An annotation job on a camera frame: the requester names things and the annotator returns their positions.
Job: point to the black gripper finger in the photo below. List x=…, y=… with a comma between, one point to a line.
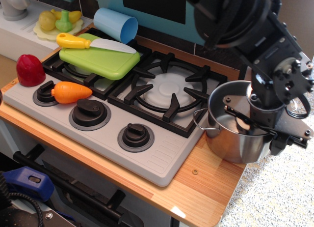
x=278, y=144
x=244, y=127

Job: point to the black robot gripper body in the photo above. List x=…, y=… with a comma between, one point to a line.
x=275, y=121

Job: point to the stainless steel pot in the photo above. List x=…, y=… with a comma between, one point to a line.
x=222, y=134

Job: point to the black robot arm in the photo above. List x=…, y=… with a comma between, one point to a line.
x=274, y=100

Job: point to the grey toy stove top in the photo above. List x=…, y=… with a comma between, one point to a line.
x=158, y=164

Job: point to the black right stove knob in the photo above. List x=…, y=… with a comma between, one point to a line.
x=135, y=138

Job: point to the black stove knob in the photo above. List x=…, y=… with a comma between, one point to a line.
x=135, y=138
x=43, y=95
x=89, y=115

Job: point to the black middle stove knob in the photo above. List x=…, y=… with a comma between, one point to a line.
x=89, y=115

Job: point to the black left stove knob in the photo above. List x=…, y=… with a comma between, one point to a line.
x=43, y=95

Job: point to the black right burner grate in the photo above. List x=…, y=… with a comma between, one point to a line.
x=167, y=92

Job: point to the black burner grate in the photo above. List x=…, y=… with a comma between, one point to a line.
x=167, y=92
x=100, y=86

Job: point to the teal toy range hood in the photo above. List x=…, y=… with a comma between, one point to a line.
x=172, y=17

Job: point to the green plastic cutting board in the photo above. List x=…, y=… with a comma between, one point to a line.
x=109, y=64

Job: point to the light blue plastic cup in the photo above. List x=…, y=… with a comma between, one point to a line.
x=119, y=26

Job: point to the black left burner grate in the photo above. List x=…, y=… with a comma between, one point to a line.
x=100, y=86

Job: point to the orange toy carrot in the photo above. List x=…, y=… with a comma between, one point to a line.
x=69, y=92

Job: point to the yellow toy banana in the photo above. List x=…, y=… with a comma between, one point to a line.
x=73, y=15

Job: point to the green toy broccoli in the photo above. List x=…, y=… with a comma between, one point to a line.
x=64, y=24

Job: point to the pale yellow toy plate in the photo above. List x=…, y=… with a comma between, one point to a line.
x=51, y=35

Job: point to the red toy pepper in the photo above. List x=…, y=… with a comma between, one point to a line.
x=30, y=71

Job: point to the yellow toy potato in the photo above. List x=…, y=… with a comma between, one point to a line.
x=47, y=20

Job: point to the blue plastic clamp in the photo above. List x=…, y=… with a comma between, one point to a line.
x=30, y=182

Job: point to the white toy sink counter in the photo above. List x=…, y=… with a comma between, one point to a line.
x=18, y=38

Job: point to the grey toy faucet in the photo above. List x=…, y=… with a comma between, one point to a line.
x=14, y=10

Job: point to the yellow handled toy knife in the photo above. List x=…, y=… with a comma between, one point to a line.
x=66, y=40

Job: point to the black oven door handle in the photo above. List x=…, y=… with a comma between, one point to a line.
x=108, y=210

